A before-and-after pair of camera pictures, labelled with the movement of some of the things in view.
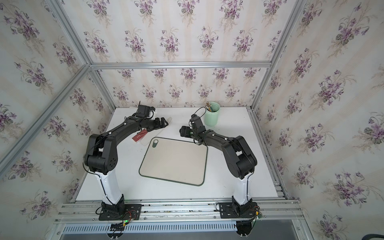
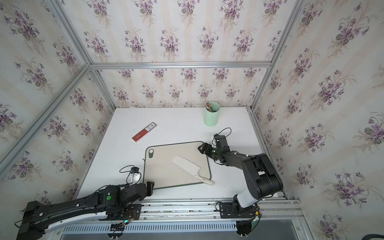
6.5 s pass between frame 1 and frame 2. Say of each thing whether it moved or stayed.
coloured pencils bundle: stayed
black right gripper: moved
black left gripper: moved
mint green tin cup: stayed
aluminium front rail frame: stayed
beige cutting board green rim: moved
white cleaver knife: moved
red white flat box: stayed
